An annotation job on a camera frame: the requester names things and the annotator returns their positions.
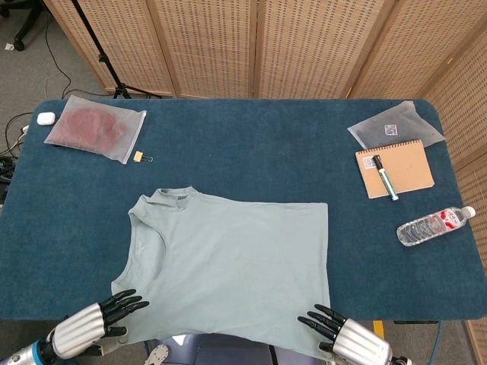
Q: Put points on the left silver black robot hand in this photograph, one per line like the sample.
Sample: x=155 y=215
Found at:
x=83 y=327

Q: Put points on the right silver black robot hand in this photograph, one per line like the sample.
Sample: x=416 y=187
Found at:
x=361 y=342

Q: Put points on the light green T-shirt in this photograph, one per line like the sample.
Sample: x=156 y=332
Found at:
x=236 y=266

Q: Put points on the blue-grey robot torso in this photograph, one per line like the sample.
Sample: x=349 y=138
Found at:
x=236 y=353

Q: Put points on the clear plastic water bottle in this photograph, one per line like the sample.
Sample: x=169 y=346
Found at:
x=426 y=228

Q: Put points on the black green marker pen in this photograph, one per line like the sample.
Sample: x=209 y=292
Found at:
x=384 y=176

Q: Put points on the yellow binder clip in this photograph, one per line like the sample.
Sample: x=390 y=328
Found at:
x=138 y=156

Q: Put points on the kraft spiral notebook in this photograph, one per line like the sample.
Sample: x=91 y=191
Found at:
x=407 y=167

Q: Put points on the frosted bag with red cloth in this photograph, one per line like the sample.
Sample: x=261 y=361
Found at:
x=91 y=129

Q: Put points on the white earbuds case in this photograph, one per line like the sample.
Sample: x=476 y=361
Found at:
x=45 y=118

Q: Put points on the frosted bag with QR label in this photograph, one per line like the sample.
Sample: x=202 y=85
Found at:
x=392 y=125

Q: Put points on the blue table mat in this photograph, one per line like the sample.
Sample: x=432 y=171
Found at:
x=243 y=125

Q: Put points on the black tripod stand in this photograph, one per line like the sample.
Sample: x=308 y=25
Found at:
x=102 y=58

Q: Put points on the black office chair base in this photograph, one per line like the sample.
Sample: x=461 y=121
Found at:
x=20 y=43

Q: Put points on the wooden wicker folding screen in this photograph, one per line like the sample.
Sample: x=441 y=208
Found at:
x=213 y=45

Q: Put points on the white metal bracket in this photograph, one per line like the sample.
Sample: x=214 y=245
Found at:
x=158 y=355

